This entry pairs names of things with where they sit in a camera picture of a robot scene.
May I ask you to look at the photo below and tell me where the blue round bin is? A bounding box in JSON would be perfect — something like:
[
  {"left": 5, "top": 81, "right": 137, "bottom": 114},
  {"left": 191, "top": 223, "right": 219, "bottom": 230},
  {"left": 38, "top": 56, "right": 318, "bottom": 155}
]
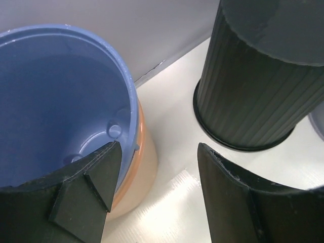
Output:
[{"left": 1, "top": 25, "right": 139, "bottom": 187}]

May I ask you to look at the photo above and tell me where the black ribbed round bin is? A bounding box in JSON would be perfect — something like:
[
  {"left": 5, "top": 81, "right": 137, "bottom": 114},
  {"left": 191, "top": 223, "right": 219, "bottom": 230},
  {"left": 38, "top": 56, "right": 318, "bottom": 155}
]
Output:
[{"left": 193, "top": 1, "right": 323, "bottom": 151}]

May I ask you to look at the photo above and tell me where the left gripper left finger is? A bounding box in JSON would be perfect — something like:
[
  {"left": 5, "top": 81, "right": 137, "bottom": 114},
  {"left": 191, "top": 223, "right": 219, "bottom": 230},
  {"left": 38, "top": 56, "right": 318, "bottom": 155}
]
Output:
[{"left": 1, "top": 141, "right": 122, "bottom": 242}]

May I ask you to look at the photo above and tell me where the tan round bin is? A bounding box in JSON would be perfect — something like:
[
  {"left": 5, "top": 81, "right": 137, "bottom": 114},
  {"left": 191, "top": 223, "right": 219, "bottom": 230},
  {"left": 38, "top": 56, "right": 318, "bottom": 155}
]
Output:
[{"left": 106, "top": 105, "right": 158, "bottom": 222}]

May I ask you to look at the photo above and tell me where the light grey round bin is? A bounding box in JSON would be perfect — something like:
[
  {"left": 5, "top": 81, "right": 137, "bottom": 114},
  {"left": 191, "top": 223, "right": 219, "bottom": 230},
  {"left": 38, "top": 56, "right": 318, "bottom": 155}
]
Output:
[{"left": 308, "top": 102, "right": 324, "bottom": 140}]

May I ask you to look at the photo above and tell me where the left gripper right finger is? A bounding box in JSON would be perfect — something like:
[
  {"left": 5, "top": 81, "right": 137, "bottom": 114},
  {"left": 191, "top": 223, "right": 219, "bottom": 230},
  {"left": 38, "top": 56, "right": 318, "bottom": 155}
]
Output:
[{"left": 197, "top": 143, "right": 323, "bottom": 242}]

